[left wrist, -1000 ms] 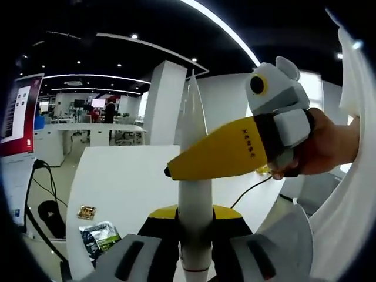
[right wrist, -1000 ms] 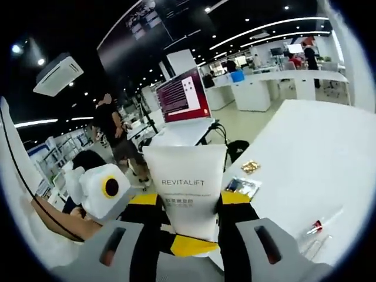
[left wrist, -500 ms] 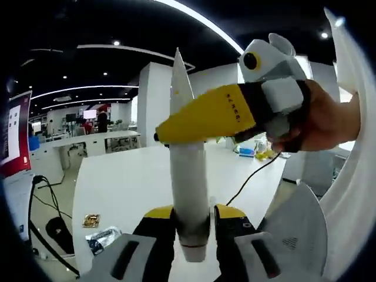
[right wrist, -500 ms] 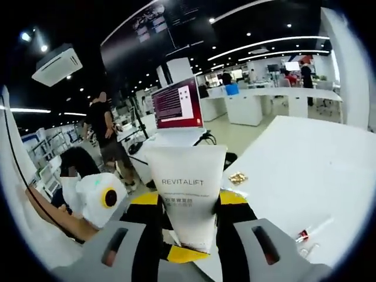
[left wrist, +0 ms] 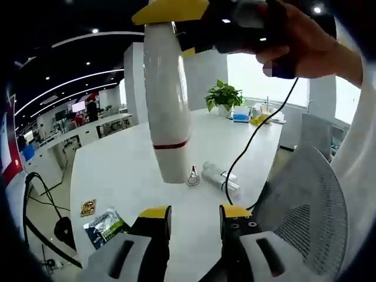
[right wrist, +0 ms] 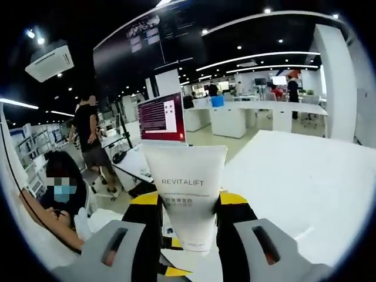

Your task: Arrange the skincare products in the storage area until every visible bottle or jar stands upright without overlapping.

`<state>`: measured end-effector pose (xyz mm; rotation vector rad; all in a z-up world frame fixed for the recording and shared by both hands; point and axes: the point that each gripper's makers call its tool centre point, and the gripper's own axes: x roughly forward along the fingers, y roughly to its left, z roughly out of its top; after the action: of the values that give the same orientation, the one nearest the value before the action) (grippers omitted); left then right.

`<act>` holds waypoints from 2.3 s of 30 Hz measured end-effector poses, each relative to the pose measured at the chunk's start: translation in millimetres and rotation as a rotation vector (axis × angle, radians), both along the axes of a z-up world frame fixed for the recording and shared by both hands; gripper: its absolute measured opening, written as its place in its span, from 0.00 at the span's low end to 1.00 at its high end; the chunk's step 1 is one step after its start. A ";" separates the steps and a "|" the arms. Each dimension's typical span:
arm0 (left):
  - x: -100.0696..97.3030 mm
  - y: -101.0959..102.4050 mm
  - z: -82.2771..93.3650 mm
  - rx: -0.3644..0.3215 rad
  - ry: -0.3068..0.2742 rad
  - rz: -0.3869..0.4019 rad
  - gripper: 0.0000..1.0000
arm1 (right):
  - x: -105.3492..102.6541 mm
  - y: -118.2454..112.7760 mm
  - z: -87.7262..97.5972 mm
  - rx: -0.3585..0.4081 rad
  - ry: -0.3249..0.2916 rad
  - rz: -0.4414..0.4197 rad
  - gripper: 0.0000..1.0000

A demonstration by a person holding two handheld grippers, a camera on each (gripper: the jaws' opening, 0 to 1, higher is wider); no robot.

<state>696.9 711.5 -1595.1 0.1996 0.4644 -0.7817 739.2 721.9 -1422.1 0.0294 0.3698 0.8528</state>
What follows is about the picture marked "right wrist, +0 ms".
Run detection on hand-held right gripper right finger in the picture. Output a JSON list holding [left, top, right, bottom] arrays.
[[216, 192, 335, 282]]

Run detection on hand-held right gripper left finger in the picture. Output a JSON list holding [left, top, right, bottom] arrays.
[[51, 192, 165, 282]]

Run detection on white skincare tube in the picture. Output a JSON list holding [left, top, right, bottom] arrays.
[[140, 142, 229, 254]]

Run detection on white storage shelves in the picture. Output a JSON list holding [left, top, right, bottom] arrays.
[[10, 122, 71, 196]]

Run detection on white standing desk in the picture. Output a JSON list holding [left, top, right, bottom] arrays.
[[99, 133, 155, 193]]

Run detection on person's white shirt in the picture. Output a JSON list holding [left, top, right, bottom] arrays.
[[0, 110, 82, 271]]

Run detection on red screen monitor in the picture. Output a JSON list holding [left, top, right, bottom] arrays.
[[136, 92, 189, 147]]

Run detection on long white counter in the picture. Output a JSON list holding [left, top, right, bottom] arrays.
[[183, 98, 328, 139]]

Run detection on large dark overhead screen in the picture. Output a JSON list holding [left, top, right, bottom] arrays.
[[93, 0, 207, 102]]

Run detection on ceiling air conditioner unit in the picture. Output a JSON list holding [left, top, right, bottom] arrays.
[[25, 41, 74, 83]]

